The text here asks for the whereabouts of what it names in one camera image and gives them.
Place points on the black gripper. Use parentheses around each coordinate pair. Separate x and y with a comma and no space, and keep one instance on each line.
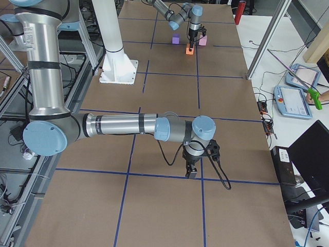
(192,34)
(190,159)

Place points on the orange foam cube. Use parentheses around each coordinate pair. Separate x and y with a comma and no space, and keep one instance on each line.
(189,52)

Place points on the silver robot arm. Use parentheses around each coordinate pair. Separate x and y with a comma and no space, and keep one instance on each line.
(188,12)
(52,126)

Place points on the person's hand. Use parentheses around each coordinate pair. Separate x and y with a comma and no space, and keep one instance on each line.
(310,100)

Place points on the pink foam cube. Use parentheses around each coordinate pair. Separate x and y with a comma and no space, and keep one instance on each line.
(203,40)

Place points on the purple foam cube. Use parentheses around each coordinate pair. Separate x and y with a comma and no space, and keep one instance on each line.
(176,38)

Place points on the red bottle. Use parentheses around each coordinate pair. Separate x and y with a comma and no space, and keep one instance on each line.
(239,12)

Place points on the brown paper table cover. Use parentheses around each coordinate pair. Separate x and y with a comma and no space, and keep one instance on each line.
(165,150)

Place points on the left black usb hub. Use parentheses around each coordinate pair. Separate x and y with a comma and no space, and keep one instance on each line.
(268,126)

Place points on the black usb hub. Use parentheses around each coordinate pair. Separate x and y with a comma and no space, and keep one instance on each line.
(268,126)
(262,106)

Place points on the black box with label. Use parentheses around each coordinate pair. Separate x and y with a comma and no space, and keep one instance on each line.
(283,166)

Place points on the right black usb hub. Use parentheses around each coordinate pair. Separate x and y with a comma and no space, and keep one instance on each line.
(262,106)

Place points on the black monitor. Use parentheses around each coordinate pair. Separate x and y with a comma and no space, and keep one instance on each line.
(309,154)

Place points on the near blue teach pendant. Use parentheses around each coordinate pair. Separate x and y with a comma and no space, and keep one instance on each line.
(291,102)

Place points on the blue teach pendant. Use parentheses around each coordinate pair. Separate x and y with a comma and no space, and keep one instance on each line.
(291,102)
(310,76)

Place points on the far blue teach pendant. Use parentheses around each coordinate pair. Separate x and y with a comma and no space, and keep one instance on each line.
(310,76)

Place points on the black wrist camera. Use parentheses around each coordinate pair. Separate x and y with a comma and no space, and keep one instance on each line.
(203,30)
(214,150)

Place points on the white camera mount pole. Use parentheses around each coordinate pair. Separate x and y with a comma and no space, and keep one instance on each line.
(107,19)

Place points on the grey aluminium frame post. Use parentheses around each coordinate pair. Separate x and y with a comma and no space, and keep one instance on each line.
(279,13)

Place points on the green handled grabber tool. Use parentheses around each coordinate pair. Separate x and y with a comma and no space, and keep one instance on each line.
(314,93)

